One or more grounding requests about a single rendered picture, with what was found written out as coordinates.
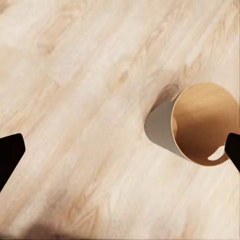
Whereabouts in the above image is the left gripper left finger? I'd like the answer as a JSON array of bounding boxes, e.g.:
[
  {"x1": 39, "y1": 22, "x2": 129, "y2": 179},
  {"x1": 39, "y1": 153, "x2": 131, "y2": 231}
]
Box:
[{"x1": 0, "y1": 133, "x2": 26, "y2": 192}]

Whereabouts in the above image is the trash can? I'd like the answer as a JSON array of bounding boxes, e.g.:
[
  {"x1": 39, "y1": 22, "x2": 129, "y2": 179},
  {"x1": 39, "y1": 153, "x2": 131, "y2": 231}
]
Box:
[{"x1": 144, "y1": 81, "x2": 240, "y2": 167}]

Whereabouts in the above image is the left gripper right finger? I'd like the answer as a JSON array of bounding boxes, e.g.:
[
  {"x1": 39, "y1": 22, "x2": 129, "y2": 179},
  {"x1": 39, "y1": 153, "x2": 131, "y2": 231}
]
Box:
[{"x1": 224, "y1": 133, "x2": 240, "y2": 172}]

